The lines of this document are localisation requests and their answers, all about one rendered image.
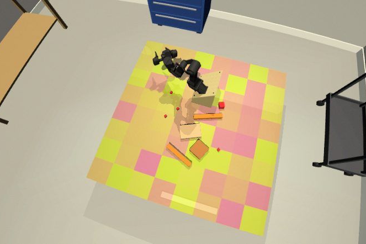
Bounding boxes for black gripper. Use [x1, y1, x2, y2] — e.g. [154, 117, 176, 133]
[153, 49, 177, 66]

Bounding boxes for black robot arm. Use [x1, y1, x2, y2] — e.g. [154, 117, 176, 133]
[161, 49, 208, 94]

